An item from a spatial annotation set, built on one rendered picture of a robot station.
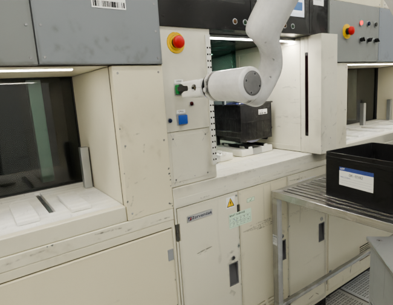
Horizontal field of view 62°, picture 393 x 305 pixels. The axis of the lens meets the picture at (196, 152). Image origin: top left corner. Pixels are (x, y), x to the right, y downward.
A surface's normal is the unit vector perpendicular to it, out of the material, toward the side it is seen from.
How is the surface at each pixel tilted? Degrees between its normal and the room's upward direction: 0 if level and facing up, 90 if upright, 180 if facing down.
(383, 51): 90
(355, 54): 90
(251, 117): 90
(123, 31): 90
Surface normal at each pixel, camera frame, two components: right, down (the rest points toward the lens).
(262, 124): 0.57, 0.11
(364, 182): -0.89, 0.14
